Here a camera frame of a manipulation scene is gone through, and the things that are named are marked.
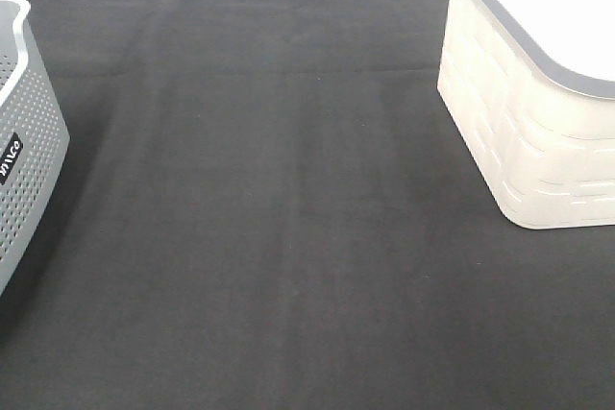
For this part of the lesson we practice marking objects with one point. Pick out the black table cloth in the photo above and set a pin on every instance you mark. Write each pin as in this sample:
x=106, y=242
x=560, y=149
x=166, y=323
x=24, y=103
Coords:
x=266, y=205

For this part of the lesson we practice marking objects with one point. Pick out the cream plastic storage basket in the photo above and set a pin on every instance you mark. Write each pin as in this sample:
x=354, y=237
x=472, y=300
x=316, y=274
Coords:
x=530, y=87

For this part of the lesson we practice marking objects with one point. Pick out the grey perforated plastic basket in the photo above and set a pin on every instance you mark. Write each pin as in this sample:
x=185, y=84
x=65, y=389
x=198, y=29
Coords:
x=34, y=136

